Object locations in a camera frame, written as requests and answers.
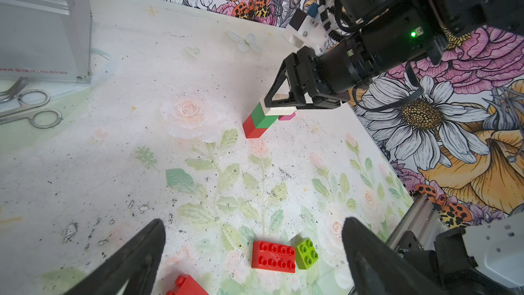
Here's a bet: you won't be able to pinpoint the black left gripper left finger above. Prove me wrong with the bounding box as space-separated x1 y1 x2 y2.
66 219 166 294

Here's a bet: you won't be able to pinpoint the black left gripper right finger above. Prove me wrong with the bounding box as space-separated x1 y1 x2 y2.
342 217 445 294

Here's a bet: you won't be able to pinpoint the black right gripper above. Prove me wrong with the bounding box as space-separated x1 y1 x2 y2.
265 4 434 109

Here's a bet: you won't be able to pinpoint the white lego brick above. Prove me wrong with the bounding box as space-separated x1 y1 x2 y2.
260 96 297 116

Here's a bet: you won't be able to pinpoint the magenta lego brick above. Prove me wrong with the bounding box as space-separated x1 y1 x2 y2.
278 112 296 121

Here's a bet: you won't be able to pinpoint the red square lego brick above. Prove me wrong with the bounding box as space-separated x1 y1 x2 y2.
166 275 208 295

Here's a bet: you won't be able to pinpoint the dark green lego brick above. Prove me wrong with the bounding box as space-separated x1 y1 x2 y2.
251 103 279 129

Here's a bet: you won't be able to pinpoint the long red lego brick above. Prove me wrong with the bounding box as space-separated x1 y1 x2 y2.
251 240 296 274

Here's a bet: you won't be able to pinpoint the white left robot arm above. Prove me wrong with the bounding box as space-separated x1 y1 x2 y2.
70 214 523 294

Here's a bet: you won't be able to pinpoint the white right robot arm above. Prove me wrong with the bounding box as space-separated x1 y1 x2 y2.
263 0 523 111

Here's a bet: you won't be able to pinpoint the lime green lego brick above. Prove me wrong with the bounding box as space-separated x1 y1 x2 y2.
295 238 319 270

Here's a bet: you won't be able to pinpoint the steel surgical scissors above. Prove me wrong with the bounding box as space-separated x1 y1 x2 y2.
1 90 63 129

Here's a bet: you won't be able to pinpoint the steel forceps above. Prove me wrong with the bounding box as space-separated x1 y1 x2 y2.
0 77 29 103

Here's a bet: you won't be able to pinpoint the silver metal case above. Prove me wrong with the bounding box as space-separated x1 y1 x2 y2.
1 0 92 83

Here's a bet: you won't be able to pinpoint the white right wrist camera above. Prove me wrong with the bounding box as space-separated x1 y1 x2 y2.
282 4 331 56

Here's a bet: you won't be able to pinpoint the aluminium front rail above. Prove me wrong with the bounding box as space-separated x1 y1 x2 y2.
386 195 449 251

